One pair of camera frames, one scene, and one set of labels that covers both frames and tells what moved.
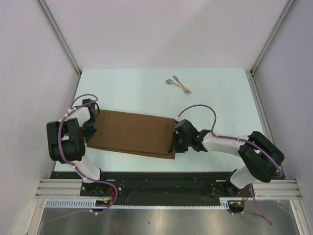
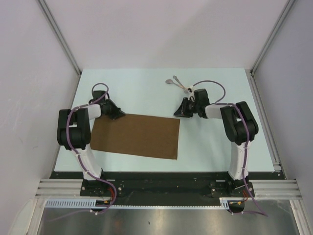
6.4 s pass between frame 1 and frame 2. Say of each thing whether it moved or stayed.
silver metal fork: stayed
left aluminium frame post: stayed
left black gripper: moved
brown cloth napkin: stayed
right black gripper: moved
